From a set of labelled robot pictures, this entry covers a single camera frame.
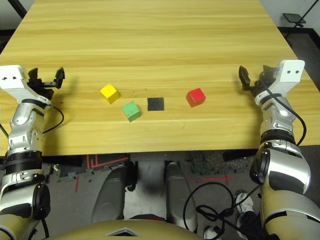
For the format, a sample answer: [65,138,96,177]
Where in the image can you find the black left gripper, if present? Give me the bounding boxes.
[27,66,66,100]

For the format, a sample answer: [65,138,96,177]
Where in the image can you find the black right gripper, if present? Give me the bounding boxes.
[238,64,277,97]

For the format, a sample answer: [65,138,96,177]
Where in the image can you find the red wooden block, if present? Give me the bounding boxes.
[185,87,207,108]

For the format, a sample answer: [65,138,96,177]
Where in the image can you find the yellow wooden block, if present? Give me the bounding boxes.
[99,84,120,105]

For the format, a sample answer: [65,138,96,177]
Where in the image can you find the green wooden block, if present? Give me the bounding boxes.
[121,100,142,123]

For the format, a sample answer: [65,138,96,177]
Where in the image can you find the black stand with plate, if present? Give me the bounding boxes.
[282,0,316,38]

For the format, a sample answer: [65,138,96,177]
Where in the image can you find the black diagonal bar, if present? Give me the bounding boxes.
[9,0,28,18]

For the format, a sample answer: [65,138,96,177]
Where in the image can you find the green speckled floor mat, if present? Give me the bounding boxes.
[187,149,256,176]

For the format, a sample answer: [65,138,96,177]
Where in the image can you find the black square marker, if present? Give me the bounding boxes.
[146,97,165,112]

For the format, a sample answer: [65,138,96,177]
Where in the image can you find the white shoe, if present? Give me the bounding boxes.
[234,191,255,222]
[203,224,223,240]

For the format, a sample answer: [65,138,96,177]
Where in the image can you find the grey robot left leg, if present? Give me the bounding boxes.
[91,163,136,225]

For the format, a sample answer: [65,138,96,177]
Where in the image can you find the grey robot leg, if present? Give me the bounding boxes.
[91,163,136,225]
[164,161,198,232]

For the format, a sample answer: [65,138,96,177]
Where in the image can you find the grey robot right leg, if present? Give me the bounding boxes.
[164,161,198,232]

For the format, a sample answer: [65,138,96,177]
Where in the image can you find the black trouser leg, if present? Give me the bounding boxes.
[241,211,262,240]

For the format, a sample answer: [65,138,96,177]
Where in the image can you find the tan robot torso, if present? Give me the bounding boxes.
[48,218,201,240]

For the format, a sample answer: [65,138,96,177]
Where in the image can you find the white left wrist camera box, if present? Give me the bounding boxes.
[0,64,52,106]

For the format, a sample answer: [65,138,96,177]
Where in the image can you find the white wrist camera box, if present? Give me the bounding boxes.
[0,64,52,106]
[254,59,306,106]

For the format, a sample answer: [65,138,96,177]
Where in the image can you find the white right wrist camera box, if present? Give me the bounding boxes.
[254,59,306,106]

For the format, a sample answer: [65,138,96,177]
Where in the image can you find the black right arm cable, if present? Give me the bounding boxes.
[261,81,307,147]

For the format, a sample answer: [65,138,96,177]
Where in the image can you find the black tangled floor cable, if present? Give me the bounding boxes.
[183,181,261,240]

